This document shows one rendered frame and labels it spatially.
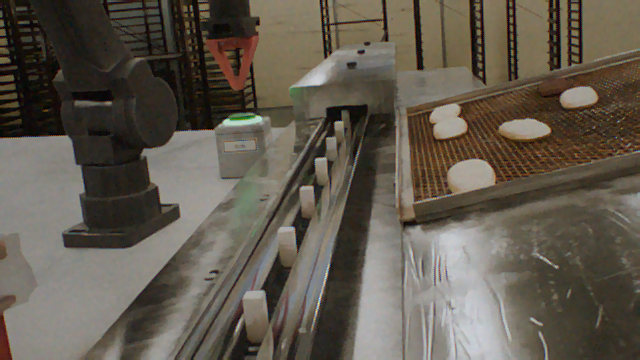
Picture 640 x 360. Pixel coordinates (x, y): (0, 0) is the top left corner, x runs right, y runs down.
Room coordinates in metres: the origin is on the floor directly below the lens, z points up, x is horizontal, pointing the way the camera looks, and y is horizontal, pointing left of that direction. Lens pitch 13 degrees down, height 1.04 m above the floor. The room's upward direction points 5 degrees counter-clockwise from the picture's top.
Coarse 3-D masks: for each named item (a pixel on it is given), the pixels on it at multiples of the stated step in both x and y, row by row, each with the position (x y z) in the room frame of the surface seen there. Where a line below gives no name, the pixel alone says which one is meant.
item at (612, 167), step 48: (480, 96) 0.99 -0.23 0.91; (528, 96) 0.91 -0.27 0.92; (624, 96) 0.76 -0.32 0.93; (432, 144) 0.77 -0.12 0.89; (480, 144) 0.70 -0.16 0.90; (528, 144) 0.65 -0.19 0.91; (624, 144) 0.57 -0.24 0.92; (432, 192) 0.57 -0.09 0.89; (480, 192) 0.50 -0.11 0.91; (528, 192) 0.50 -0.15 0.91
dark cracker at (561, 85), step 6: (558, 78) 0.92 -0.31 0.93; (540, 84) 0.91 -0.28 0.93; (546, 84) 0.89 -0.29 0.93; (552, 84) 0.88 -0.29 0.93; (558, 84) 0.87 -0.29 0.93; (564, 84) 0.87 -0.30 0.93; (540, 90) 0.88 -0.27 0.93; (546, 90) 0.87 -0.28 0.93; (552, 90) 0.86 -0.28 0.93; (558, 90) 0.86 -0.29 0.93; (564, 90) 0.86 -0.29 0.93; (540, 96) 0.88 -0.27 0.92; (546, 96) 0.86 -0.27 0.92; (552, 96) 0.86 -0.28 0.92
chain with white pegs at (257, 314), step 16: (384, 32) 5.45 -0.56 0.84; (352, 112) 1.41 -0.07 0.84; (336, 128) 1.13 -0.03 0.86; (336, 144) 1.12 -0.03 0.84; (320, 160) 0.85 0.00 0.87; (320, 176) 0.85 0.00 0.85; (304, 192) 0.72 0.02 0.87; (320, 192) 0.82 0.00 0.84; (304, 208) 0.72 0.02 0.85; (304, 224) 0.69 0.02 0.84; (288, 240) 0.58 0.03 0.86; (288, 256) 0.58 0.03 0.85; (288, 272) 0.56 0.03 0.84; (272, 288) 0.53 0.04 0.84; (256, 304) 0.44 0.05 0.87; (272, 304) 0.50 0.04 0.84; (256, 320) 0.44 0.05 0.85; (256, 336) 0.44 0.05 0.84; (256, 352) 0.43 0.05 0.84
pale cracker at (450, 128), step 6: (444, 120) 0.83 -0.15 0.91; (450, 120) 0.82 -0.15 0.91; (456, 120) 0.81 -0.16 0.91; (462, 120) 0.81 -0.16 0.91; (438, 126) 0.81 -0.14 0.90; (444, 126) 0.80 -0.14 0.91; (450, 126) 0.78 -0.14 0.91; (456, 126) 0.78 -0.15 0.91; (462, 126) 0.78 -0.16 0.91; (438, 132) 0.78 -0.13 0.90; (444, 132) 0.77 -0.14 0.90; (450, 132) 0.77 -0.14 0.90; (456, 132) 0.77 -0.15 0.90; (462, 132) 0.77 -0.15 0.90; (438, 138) 0.78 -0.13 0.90; (444, 138) 0.77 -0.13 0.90; (450, 138) 0.76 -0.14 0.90
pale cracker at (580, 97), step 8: (576, 88) 0.81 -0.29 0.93; (584, 88) 0.80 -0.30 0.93; (568, 96) 0.78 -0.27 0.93; (576, 96) 0.77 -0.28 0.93; (584, 96) 0.76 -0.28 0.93; (592, 96) 0.76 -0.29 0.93; (568, 104) 0.76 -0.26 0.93; (576, 104) 0.75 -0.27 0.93; (584, 104) 0.74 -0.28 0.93; (592, 104) 0.74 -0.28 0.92
